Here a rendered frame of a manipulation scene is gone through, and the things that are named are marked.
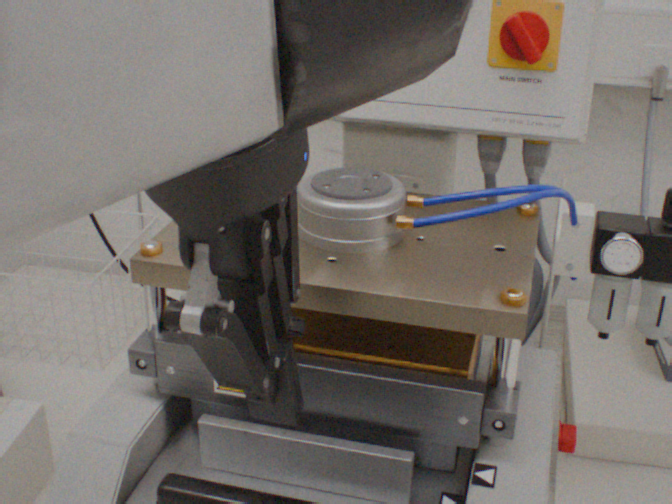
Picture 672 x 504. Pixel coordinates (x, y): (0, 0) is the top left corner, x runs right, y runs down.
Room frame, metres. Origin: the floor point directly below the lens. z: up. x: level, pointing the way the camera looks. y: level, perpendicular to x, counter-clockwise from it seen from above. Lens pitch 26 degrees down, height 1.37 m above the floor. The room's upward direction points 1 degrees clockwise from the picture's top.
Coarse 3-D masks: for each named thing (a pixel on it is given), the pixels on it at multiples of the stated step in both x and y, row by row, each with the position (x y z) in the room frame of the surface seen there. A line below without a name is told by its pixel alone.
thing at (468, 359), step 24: (312, 312) 0.53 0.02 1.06; (288, 336) 0.50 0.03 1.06; (312, 336) 0.50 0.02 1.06; (336, 336) 0.50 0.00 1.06; (360, 336) 0.50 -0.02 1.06; (384, 336) 0.50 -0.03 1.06; (408, 336) 0.50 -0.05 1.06; (432, 336) 0.50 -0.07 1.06; (456, 336) 0.50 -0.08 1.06; (480, 336) 0.55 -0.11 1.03; (360, 360) 0.48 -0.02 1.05; (384, 360) 0.47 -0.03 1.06; (408, 360) 0.47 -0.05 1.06; (432, 360) 0.47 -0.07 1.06; (456, 360) 0.47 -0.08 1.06
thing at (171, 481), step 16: (176, 480) 0.41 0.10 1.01; (192, 480) 0.41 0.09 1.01; (160, 496) 0.40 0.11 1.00; (176, 496) 0.39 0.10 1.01; (192, 496) 0.39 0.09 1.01; (208, 496) 0.39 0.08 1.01; (224, 496) 0.39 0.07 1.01; (240, 496) 0.39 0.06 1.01; (256, 496) 0.39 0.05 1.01; (272, 496) 0.39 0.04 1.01
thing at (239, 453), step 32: (192, 448) 0.49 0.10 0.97; (224, 448) 0.46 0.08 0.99; (256, 448) 0.46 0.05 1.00; (288, 448) 0.45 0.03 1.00; (320, 448) 0.44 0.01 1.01; (352, 448) 0.44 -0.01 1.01; (384, 448) 0.44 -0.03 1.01; (160, 480) 0.45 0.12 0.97; (224, 480) 0.45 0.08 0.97; (256, 480) 0.45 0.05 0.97; (288, 480) 0.45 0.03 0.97; (320, 480) 0.44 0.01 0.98; (352, 480) 0.44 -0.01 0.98; (384, 480) 0.43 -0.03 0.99; (416, 480) 0.46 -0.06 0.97; (448, 480) 0.46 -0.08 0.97
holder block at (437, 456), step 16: (480, 352) 0.61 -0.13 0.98; (192, 400) 0.51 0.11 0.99; (192, 416) 0.51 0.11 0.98; (224, 416) 0.51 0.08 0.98; (240, 416) 0.50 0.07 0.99; (304, 432) 0.49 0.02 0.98; (320, 432) 0.49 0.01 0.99; (336, 432) 0.48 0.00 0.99; (352, 432) 0.48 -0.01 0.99; (368, 432) 0.48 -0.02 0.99; (400, 448) 0.47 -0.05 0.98; (416, 448) 0.47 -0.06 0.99; (432, 448) 0.47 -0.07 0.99; (448, 448) 0.46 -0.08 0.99; (416, 464) 0.47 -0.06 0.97; (432, 464) 0.47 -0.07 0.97; (448, 464) 0.46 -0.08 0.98
